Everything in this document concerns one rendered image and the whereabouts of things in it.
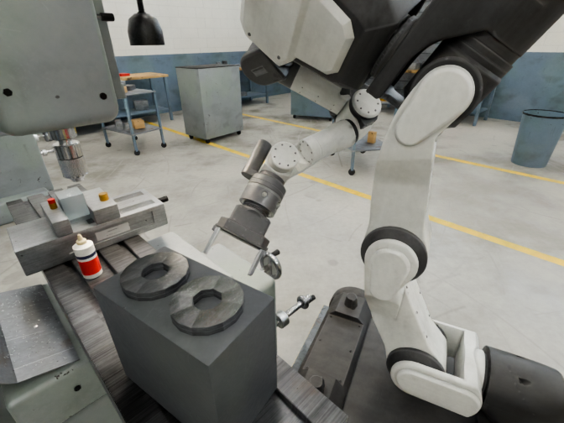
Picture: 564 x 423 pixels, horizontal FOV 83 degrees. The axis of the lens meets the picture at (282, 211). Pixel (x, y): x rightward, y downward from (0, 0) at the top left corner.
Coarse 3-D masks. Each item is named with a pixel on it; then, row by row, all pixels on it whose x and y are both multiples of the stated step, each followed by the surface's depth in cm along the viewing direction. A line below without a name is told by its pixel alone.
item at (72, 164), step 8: (56, 152) 62; (64, 152) 62; (72, 152) 63; (80, 152) 64; (64, 160) 63; (72, 160) 63; (80, 160) 65; (64, 168) 64; (72, 168) 64; (80, 168) 65; (64, 176) 65; (72, 176) 65; (80, 176) 65
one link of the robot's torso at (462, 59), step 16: (448, 48) 52; (464, 48) 51; (432, 64) 52; (448, 64) 52; (464, 64) 51; (480, 64) 50; (416, 80) 54; (480, 80) 51; (496, 80) 52; (480, 96) 52; (464, 112) 53
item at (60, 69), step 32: (0, 0) 44; (32, 0) 46; (64, 0) 49; (0, 32) 45; (32, 32) 48; (64, 32) 50; (96, 32) 53; (0, 64) 46; (32, 64) 49; (64, 64) 52; (96, 64) 55; (0, 96) 48; (32, 96) 50; (64, 96) 53; (96, 96) 56; (0, 128) 50; (32, 128) 52; (64, 128) 56
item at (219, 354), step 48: (96, 288) 43; (144, 288) 41; (192, 288) 41; (240, 288) 41; (144, 336) 39; (192, 336) 36; (240, 336) 36; (144, 384) 48; (192, 384) 37; (240, 384) 39
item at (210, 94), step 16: (224, 64) 523; (192, 80) 470; (208, 80) 472; (224, 80) 494; (192, 96) 484; (208, 96) 480; (224, 96) 503; (240, 96) 528; (192, 112) 499; (208, 112) 489; (224, 112) 513; (240, 112) 538; (304, 112) 649; (320, 112) 635; (192, 128) 515; (208, 128) 498; (224, 128) 522; (240, 128) 549
